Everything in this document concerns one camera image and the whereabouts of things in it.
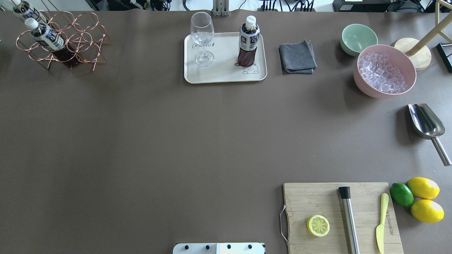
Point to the tea bottle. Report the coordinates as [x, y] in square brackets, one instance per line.
[249, 34]
[52, 41]
[24, 10]

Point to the copper wire bottle basket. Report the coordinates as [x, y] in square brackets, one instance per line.
[83, 32]

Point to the cream serving tray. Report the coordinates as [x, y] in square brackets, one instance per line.
[225, 49]

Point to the grey folded cloth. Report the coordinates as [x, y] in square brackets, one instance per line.
[298, 58]

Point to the wine glass on tray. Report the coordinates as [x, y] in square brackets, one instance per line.
[202, 33]

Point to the wooden cutting board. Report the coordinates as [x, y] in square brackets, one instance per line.
[304, 200]

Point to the metal muddler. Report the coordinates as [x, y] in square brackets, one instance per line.
[345, 195]

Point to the green bowl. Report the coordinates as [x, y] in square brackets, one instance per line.
[356, 37]

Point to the pink bowl with ice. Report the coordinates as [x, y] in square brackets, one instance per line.
[383, 71]

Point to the lime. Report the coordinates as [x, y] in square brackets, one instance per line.
[401, 194]

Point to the metal ice scoop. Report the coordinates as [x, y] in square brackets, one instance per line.
[429, 127]

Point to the wooden glass tree stand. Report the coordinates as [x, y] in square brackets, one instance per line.
[417, 50]

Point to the whole lemon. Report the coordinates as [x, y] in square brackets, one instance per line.
[427, 211]
[424, 188]

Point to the black glass rack tray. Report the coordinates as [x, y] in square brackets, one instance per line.
[444, 50]

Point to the aluminium frame post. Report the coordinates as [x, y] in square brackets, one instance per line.
[221, 8]

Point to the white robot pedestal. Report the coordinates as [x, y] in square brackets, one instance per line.
[220, 248]

